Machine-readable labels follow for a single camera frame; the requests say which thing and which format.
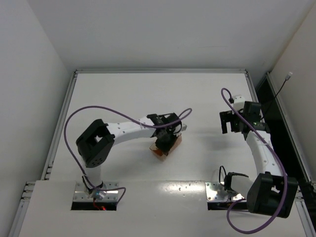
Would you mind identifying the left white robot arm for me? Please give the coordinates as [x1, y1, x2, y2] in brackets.
[76, 113, 186, 193]

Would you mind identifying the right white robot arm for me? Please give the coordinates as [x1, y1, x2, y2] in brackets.
[220, 95, 298, 218]

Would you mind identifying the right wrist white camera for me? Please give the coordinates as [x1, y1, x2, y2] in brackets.
[229, 95, 245, 111]

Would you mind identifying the wrist white camera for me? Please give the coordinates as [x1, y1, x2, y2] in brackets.
[229, 95, 245, 111]
[180, 123, 187, 132]

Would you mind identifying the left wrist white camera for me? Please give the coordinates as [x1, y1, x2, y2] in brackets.
[180, 123, 187, 132]

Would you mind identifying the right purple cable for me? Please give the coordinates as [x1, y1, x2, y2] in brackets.
[221, 87, 289, 234]

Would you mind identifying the purple cable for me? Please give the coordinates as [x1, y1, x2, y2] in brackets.
[64, 106, 193, 203]
[221, 87, 289, 234]

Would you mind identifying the black wall cable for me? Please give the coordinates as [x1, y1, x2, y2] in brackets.
[259, 72, 293, 121]

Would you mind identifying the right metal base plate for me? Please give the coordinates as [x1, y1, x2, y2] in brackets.
[205, 182, 244, 203]

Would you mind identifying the metal base plate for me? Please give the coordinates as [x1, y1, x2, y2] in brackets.
[73, 183, 119, 202]
[205, 182, 244, 203]

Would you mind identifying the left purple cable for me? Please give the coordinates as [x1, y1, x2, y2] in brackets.
[64, 106, 193, 203]

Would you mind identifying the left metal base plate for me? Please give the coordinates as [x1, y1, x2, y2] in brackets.
[73, 183, 119, 202]

